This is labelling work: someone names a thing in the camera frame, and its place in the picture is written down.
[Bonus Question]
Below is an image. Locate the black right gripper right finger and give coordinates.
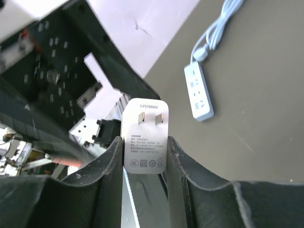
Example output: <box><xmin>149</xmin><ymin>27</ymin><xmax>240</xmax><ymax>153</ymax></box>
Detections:
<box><xmin>166</xmin><ymin>137</ymin><xmax>304</xmax><ymax>228</ymax></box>

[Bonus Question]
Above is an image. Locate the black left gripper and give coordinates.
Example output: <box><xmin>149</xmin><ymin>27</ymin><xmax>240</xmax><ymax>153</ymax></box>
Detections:
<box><xmin>0</xmin><ymin>0</ymin><xmax>159</xmax><ymax>157</ymax></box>

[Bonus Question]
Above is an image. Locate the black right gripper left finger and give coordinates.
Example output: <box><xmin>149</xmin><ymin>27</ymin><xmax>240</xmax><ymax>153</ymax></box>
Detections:
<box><xmin>0</xmin><ymin>137</ymin><xmax>123</xmax><ymax>228</ymax></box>

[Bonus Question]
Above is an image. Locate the small white USB charger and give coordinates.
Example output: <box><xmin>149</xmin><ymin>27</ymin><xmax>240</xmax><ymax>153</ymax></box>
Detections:
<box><xmin>121</xmin><ymin>98</ymin><xmax>169</xmax><ymax>174</ymax></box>

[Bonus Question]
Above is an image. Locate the light blue coiled cable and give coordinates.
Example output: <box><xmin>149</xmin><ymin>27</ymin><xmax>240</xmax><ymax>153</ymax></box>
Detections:
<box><xmin>190</xmin><ymin>0</ymin><xmax>245</xmax><ymax>63</ymax></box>

